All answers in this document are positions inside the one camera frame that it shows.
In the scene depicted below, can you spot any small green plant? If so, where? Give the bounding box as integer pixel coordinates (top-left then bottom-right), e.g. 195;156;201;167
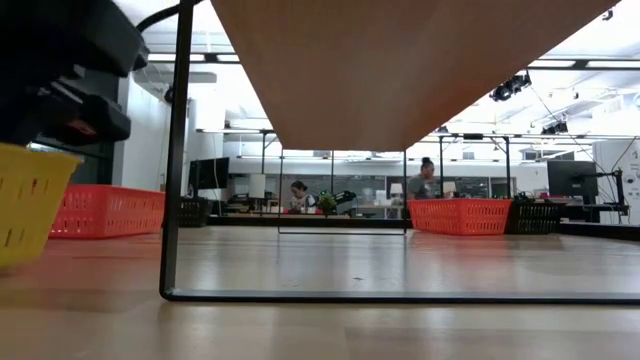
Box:
316;191;338;217

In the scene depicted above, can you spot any black metal table frame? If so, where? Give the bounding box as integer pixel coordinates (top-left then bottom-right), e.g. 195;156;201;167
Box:
207;213;640;242

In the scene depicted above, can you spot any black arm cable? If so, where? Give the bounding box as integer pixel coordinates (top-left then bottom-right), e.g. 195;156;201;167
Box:
135;0;204;32

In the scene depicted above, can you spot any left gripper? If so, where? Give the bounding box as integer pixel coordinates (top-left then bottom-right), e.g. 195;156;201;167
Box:
0;0;150;148

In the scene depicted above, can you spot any white cabinet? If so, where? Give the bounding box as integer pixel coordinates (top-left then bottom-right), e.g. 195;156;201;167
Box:
592;139;640;226

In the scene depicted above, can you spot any black monitor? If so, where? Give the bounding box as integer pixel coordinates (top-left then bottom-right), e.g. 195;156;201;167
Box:
546;159;600;205
188;156;231;199

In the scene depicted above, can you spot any red plastic basket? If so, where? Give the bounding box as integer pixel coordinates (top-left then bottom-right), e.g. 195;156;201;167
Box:
48;183;167;239
407;198;514;237

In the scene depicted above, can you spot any person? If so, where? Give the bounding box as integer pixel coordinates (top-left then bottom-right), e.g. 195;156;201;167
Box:
406;156;442;201
289;180;318;215

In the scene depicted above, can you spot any black plastic basket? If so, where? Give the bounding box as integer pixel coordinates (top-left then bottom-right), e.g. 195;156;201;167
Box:
506;199;565;236
178;197;215;229

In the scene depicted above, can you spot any wooden board tray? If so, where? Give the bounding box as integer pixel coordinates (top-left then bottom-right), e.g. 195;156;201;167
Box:
158;0;640;305

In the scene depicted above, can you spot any yellow plastic basket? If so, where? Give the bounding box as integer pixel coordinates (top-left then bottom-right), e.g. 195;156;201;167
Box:
0;142;85;271

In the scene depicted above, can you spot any black ceiling track light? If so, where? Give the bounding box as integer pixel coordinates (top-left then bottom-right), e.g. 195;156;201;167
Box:
488;71;533;103
541;120;570;136

